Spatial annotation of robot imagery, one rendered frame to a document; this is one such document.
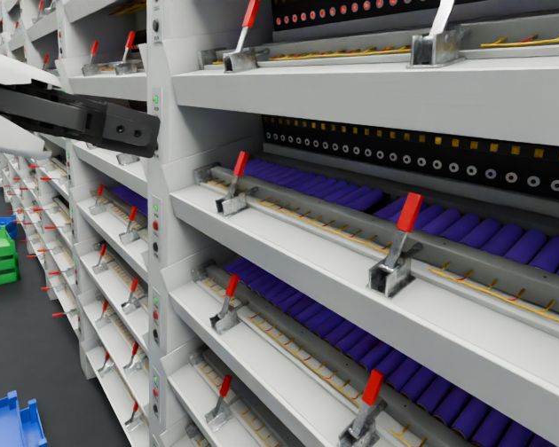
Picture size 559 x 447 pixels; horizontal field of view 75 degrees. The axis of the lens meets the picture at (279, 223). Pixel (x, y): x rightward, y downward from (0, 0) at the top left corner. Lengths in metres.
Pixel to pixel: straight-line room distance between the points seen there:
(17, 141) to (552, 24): 0.35
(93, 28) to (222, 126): 0.73
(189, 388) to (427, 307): 0.56
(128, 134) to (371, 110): 0.20
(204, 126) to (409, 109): 0.43
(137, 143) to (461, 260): 0.29
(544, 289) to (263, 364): 0.35
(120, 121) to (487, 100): 0.25
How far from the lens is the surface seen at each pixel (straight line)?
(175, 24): 0.66
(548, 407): 0.32
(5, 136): 0.24
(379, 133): 0.52
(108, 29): 1.36
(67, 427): 1.51
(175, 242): 0.69
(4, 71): 0.23
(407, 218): 0.34
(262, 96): 0.45
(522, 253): 0.39
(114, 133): 0.28
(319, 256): 0.40
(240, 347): 0.57
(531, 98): 0.28
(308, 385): 0.51
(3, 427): 1.41
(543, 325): 0.34
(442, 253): 0.38
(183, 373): 0.82
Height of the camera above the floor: 1.03
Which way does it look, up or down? 17 degrees down
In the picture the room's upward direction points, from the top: 6 degrees clockwise
